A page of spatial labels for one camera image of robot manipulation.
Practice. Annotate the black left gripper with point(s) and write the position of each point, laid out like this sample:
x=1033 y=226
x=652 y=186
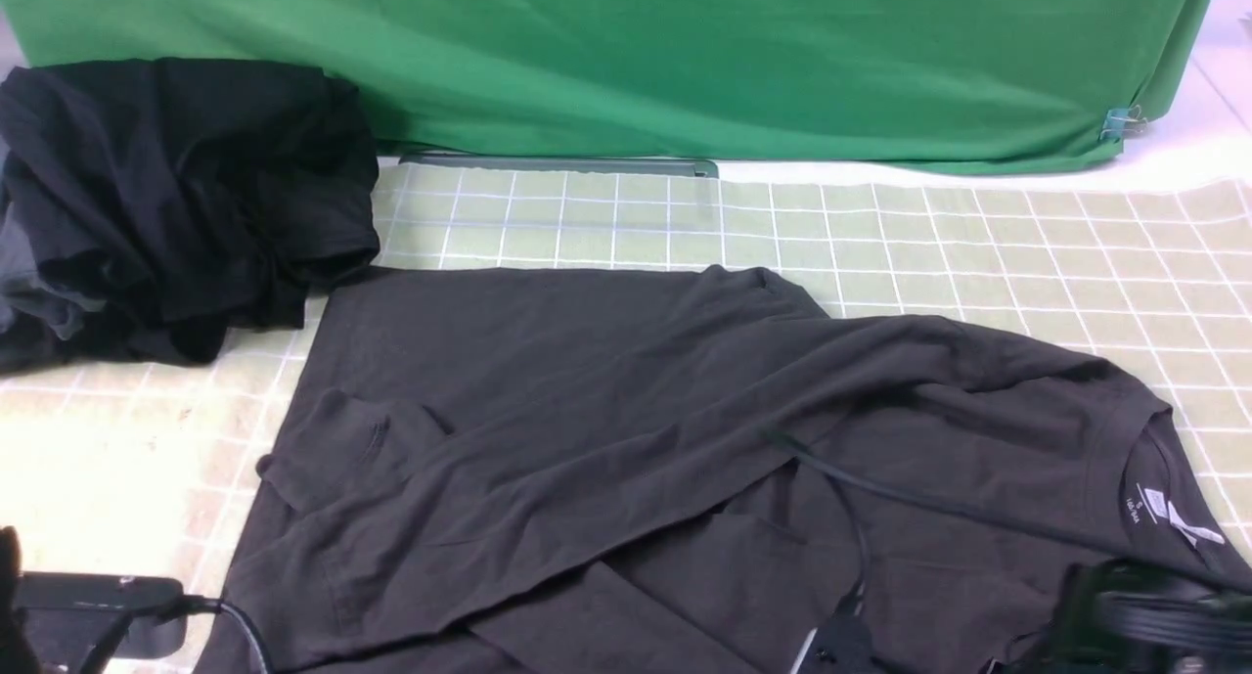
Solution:
x=16 y=654

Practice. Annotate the gray long-sleeve shirt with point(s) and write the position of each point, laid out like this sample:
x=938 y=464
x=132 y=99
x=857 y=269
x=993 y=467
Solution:
x=571 y=471

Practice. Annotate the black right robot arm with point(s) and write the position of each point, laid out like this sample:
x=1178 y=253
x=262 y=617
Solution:
x=1128 y=617

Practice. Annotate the light green grid mat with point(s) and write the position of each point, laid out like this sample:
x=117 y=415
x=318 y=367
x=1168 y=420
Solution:
x=149 y=469

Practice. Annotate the pile of black clothes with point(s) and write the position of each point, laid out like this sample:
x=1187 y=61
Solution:
x=151 y=207

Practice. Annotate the green backdrop cloth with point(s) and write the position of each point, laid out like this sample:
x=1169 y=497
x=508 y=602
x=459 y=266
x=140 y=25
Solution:
x=967 y=87

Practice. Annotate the blue binder clip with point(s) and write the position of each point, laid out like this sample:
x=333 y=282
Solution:
x=1122 y=123

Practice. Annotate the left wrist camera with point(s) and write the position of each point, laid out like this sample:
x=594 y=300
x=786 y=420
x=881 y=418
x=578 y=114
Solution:
x=63 y=615

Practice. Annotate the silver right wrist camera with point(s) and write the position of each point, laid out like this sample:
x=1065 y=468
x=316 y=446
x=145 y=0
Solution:
x=841 y=644

